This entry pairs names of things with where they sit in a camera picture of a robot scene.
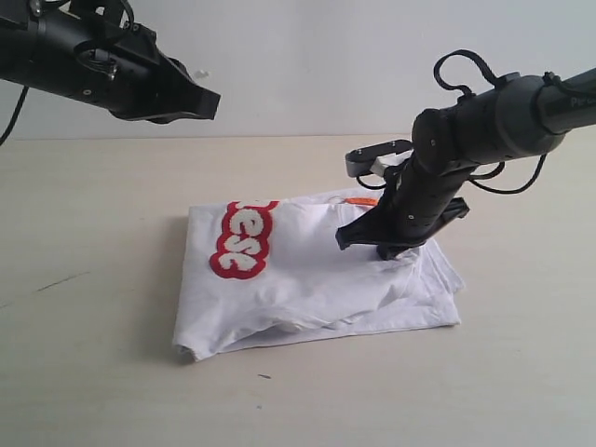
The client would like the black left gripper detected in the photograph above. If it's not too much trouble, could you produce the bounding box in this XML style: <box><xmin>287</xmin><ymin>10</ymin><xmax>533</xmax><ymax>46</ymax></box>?
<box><xmin>1</xmin><ymin>1</ymin><xmax>221</xmax><ymax>122</ymax></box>

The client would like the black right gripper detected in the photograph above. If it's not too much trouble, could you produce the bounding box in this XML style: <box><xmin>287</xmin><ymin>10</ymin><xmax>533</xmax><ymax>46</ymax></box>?
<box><xmin>335</xmin><ymin>157</ymin><xmax>468</xmax><ymax>261</ymax></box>

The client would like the white t-shirt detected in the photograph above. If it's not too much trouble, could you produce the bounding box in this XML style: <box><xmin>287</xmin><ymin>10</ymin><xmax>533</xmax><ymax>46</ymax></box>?
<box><xmin>173</xmin><ymin>188</ymin><xmax>464</xmax><ymax>361</ymax></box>

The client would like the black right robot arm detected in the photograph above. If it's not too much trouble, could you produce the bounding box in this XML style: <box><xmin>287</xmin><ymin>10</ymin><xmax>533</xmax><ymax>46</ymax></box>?
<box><xmin>336</xmin><ymin>70</ymin><xmax>595</xmax><ymax>260</ymax></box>

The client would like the orange size tag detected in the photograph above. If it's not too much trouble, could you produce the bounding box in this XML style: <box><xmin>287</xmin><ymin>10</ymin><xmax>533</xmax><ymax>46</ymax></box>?
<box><xmin>344</xmin><ymin>197</ymin><xmax>378</xmax><ymax>207</ymax></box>

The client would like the black right camera cable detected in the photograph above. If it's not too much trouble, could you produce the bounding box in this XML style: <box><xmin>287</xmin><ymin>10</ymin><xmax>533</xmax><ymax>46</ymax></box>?
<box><xmin>358</xmin><ymin>169</ymin><xmax>401</xmax><ymax>190</ymax></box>

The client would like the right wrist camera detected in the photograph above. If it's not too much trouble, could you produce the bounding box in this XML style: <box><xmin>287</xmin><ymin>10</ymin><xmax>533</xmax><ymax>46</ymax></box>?
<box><xmin>345</xmin><ymin>140</ymin><xmax>413</xmax><ymax>178</ymax></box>

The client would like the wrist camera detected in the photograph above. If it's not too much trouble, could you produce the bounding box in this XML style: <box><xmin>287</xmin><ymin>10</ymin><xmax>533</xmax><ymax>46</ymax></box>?
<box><xmin>26</xmin><ymin>0</ymin><xmax>135</xmax><ymax>28</ymax></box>
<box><xmin>345</xmin><ymin>140</ymin><xmax>413</xmax><ymax>178</ymax></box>

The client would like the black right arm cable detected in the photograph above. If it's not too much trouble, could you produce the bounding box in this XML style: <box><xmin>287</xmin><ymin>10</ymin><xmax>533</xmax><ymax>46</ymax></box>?
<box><xmin>432</xmin><ymin>48</ymin><xmax>558</xmax><ymax>195</ymax></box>

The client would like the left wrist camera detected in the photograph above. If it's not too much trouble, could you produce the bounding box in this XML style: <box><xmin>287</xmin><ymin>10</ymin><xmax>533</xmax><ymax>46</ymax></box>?
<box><xmin>26</xmin><ymin>0</ymin><xmax>135</xmax><ymax>28</ymax></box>

